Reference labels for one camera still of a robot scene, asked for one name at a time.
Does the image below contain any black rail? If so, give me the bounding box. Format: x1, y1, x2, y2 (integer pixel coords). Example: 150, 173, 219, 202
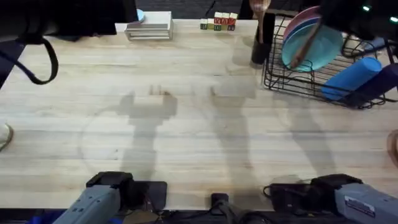
0, 208, 398, 224

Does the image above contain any teal plate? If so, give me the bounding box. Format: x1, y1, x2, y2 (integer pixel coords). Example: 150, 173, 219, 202
281, 23, 345, 73

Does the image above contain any black cable loop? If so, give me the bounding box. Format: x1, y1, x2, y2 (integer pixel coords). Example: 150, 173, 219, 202
0, 34, 60, 86

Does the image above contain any black cable clamp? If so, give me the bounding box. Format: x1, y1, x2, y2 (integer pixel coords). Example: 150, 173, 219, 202
210, 192, 230, 216

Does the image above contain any light blue cup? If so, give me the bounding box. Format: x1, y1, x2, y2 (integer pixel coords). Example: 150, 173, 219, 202
321, 57, 382, 101

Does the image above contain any pink plate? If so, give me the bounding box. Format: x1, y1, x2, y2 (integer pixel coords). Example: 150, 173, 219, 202
282, 6, 322, 41

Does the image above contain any wooden spoon with round bowl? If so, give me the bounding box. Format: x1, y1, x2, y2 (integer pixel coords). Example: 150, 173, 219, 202
248, 0, 272, 44

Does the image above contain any pale wooden box stack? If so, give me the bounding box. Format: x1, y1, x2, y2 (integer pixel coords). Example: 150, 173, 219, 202
124, 11, 174, 42

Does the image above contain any black wire dish rack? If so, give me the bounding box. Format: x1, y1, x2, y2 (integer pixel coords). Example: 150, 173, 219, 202
262, 9, 398, 110

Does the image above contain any black cutlery holder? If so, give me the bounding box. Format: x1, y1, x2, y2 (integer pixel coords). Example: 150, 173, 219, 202
250, 12, 276, 65

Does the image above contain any dark navy cup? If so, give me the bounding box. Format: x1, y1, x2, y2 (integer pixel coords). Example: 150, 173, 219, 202
341, 63, 398, 108

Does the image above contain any long wooden spoon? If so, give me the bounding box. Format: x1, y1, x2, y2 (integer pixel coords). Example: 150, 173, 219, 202
289, 21, 324, 70

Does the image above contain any toy letter blocks heap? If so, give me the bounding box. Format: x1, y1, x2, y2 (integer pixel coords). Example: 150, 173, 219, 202
199, 11, 239, 32

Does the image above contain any blue plate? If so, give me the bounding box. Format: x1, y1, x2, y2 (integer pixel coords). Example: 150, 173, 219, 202
282, 17, 323, 52

